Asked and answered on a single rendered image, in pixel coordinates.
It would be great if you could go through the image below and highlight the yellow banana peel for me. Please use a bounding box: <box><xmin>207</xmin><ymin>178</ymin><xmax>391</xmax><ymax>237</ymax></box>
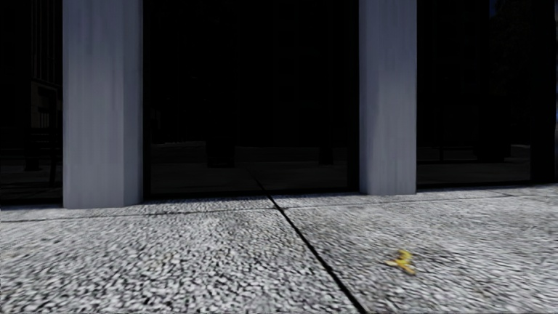
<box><xmin>384</xmin><ymin>249</ymin><xmax>418</xmax><ymax>276</ymax></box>

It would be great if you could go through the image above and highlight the pale concrete building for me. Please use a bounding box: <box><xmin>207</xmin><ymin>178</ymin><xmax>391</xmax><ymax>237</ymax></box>
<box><xmin>0</xmin><ymin>0</ymin><xmax>558</xmax><ymax>210</ymax></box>

